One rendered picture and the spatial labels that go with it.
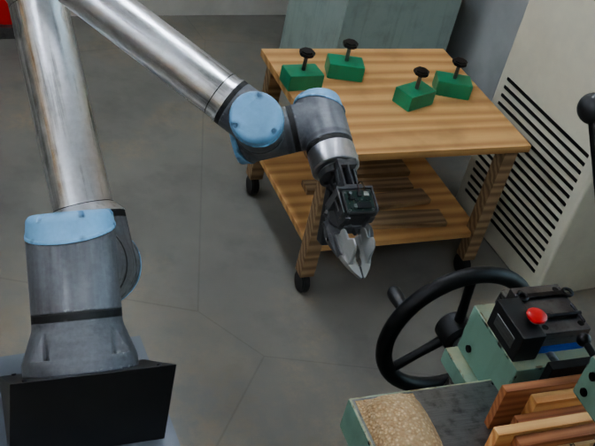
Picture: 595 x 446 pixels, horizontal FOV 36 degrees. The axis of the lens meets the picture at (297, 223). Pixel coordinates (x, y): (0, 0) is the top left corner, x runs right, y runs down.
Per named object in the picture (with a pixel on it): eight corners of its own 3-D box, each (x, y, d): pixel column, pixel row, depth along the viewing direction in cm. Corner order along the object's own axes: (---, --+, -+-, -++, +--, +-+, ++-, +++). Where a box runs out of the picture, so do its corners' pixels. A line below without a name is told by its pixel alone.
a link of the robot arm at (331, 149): (301, 165, 174) (348, 164, 177) (306, 187, 172) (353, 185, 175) (315, 137, 167) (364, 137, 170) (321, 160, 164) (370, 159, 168)
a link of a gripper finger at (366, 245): (372, 265, 158) (359, 219, 162) (359, 281, 162) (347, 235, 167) (388, 265, 159) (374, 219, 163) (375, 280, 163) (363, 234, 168)
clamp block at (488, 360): (532, 336, 149) (552, 296, 144) (576, 400, 140) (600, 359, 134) (453, 345, 144) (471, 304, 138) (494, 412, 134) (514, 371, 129)
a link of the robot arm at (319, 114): (291, 117, 182) (341, 105, 182) (305, 170, 176) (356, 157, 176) (286, 89, 173) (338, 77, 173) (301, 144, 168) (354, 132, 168)
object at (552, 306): (548, 301, 143) (561, 274, 139) (586, 353, 135) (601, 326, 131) (475, 309, 138) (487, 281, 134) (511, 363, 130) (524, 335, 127)
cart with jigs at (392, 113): (402, 175, 339) (452, 17, 301) (475, 279, 300) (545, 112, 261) (233, 186, 314) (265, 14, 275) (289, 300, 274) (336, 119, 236)
